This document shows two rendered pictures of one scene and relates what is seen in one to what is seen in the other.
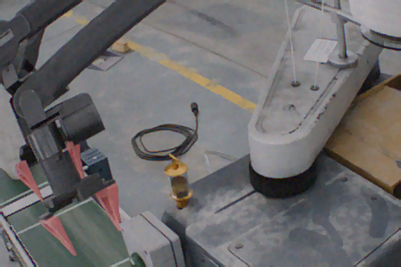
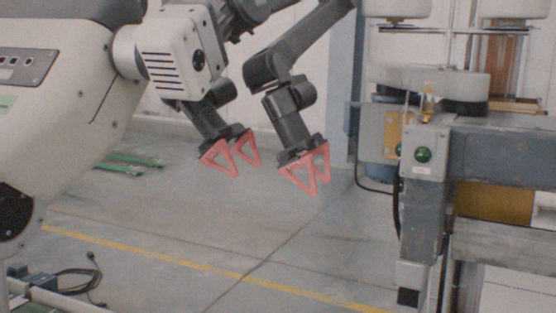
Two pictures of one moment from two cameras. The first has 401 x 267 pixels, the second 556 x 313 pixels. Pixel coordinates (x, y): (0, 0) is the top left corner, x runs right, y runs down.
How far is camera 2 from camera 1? 87 cm
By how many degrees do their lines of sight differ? 37
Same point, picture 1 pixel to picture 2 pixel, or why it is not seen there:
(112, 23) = (313, 29)
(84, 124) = (309, 93)
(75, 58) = (298, 45)
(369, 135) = not seen: hidden behind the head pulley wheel
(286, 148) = (486, 79)
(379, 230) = not seen: outside the picture
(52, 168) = (295, 120)
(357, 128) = not seen: hidden behind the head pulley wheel
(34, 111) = (284, 70)
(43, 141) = (287, 98)
